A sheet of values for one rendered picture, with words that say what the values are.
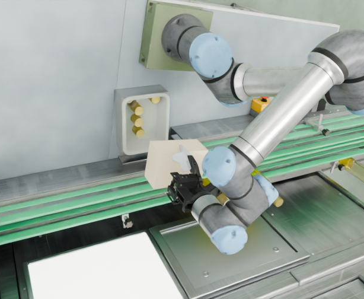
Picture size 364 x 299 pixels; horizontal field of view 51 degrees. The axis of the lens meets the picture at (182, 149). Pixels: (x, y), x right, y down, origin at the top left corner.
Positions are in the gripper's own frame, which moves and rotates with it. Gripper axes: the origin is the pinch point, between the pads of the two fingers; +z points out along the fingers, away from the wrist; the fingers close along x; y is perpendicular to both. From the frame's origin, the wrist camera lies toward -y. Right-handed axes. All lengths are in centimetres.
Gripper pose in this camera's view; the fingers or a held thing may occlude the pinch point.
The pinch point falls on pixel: (178, 165)
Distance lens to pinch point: 115.4
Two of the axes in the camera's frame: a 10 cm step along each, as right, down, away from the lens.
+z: -4.3, -4.7, 7.7
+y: -8.9, 0.5, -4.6
